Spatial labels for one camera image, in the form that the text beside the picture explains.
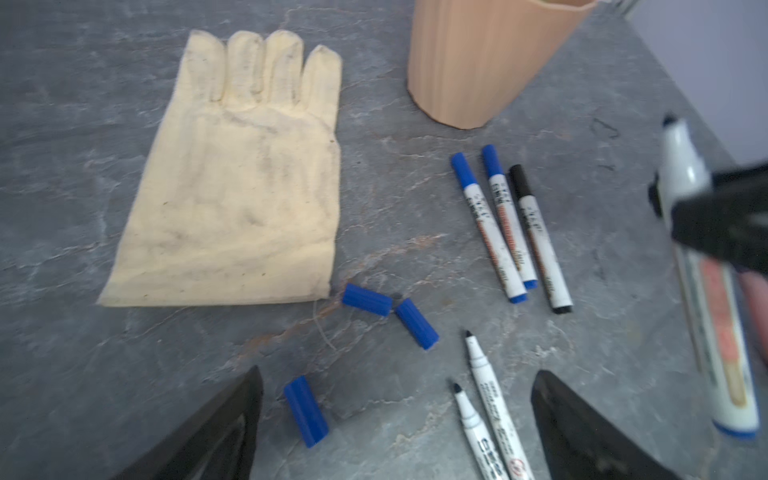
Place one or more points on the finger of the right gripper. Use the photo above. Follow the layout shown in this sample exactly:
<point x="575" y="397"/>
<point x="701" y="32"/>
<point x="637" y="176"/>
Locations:
<point x="729" y="222"/>

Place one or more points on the blue pen cap middle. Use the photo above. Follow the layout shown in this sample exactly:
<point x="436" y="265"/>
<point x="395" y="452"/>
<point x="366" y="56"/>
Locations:
<point x="307" y="414"/>

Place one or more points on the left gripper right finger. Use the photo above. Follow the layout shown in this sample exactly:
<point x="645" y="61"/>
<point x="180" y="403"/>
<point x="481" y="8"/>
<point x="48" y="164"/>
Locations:
<point x="579" y="443"/>

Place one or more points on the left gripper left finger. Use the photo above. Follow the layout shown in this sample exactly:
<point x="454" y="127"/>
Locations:
<point x="218" y="441"/>

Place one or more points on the cream fabric glove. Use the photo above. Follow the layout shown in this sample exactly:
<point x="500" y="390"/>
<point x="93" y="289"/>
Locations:
<point x="239" y="201"/>

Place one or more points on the pink eraser stick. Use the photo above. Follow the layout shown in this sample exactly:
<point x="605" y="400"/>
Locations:
<point x="754" y="286"/>

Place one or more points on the tan pot green plant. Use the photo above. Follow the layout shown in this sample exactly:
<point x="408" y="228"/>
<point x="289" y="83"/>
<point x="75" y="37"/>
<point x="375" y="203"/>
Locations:
<point x="469" y="60"/>

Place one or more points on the blue pen cap right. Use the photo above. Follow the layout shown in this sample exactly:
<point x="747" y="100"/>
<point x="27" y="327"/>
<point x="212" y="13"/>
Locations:
<point x="417" y="325"/>

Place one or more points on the white marker pen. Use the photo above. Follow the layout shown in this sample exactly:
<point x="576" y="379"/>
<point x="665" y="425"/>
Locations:
<point x="707" y="290"/>
<point x="491" y="234"/>
<point x="479" y="438"/>
<point x="508" y="217"/>
<point x="548" y="265"/>
<point x="509" y="443"/>

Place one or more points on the blue pen cap near glove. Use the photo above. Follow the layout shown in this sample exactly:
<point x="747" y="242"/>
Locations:
<point x="367" y="300"/>

